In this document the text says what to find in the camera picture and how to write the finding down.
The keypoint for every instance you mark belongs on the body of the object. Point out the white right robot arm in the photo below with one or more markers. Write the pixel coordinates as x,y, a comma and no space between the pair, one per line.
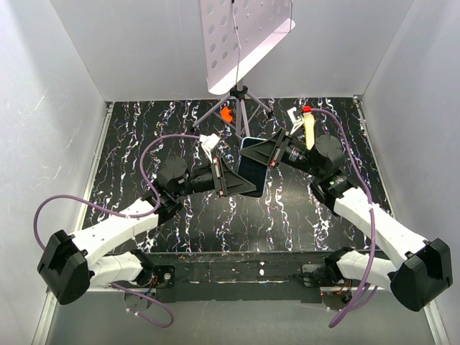
343,197

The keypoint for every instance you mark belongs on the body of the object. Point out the aluminium front rail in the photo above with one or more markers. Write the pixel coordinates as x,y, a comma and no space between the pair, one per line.
70,281

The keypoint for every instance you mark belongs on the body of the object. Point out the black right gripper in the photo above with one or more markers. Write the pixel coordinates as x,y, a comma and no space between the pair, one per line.
263,152

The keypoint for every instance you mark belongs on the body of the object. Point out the white perforated music stand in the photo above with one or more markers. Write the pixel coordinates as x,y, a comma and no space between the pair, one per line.
237,35

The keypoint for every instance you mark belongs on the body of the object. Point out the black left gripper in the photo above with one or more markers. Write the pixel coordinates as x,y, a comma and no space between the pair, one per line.
231,182

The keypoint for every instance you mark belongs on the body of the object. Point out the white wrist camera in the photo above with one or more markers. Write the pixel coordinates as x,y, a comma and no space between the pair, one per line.
296,116
208,143

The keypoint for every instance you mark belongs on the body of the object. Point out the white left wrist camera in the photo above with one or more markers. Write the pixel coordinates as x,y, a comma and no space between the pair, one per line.
208,143

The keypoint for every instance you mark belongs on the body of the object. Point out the cream wooden recorder flute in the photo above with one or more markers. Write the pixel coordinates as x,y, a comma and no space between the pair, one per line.
309,128

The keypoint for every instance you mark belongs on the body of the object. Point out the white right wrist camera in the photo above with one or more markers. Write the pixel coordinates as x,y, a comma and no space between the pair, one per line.
296,116

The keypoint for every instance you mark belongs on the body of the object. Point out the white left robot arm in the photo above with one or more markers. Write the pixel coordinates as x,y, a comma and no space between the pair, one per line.
72,263

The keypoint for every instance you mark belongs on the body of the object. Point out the orange plastic piece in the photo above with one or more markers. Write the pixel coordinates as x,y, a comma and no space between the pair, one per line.
227,114

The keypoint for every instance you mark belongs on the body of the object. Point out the black smartphone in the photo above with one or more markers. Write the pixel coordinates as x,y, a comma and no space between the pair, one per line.
254,172

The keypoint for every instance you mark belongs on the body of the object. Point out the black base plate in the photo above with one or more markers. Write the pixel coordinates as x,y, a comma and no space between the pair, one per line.
230,276

